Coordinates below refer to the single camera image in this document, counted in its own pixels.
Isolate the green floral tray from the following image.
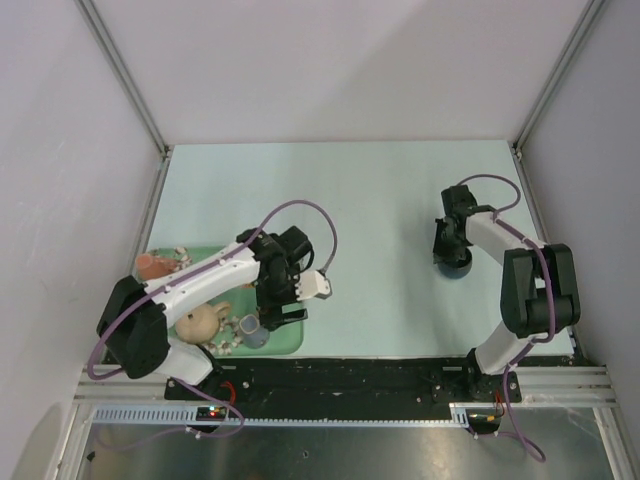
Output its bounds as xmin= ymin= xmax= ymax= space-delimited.
xmin=146 ymin=246 xmax=303 ymax=356

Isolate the grey slotted cable duct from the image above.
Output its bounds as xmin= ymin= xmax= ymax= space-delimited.
xmin=92 ymin=403 xmax=501 ymax=429

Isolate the aluminium corner post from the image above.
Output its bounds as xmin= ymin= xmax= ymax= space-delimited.
xmin=74 ymin=0 xmax=169 ymax=159
xmin=511 ymin=0 xmax=610 ymax=161

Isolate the dark blue mug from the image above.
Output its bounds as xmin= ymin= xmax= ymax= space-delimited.
xmin=437 ymin=250 xmax=473 ymax=280

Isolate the left aluminium corner post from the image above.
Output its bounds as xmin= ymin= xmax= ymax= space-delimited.
xmin=74 ymin=0 xmax=169 ymax=159

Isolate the right aluminium corner post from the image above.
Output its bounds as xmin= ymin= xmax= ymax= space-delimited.
xmin=511 ymin=0 xmax=610 ymax=161

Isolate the pink cup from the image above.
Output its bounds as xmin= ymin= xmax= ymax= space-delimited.
xmin=135 ymin=253 xmax=179 ymax=281

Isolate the light blue coffee mug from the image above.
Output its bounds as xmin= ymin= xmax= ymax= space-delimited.
xmin=238 ymin=314 xmax=270 ymax=349

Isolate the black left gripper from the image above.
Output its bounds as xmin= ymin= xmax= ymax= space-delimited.
xmin=255 ymin=263 xmax=307 ymax=330

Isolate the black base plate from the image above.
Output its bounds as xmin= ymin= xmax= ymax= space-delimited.
xmin=164 ymin=356 xmax=524 ymax=421

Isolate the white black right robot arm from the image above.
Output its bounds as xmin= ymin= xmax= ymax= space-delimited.
xmin=432 ymin=183 xmax=581 ymax=401

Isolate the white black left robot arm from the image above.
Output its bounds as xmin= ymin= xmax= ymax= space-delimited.
xmin=97 ymin=226 xmax=314 ymax=399

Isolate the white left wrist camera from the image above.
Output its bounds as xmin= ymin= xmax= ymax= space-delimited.
xmin=295 ymin=270 xmax=332 ymax=302

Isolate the aluminium frame rail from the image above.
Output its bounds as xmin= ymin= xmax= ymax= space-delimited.
xmin=73 ymin=366 xmax=618 ymax=408

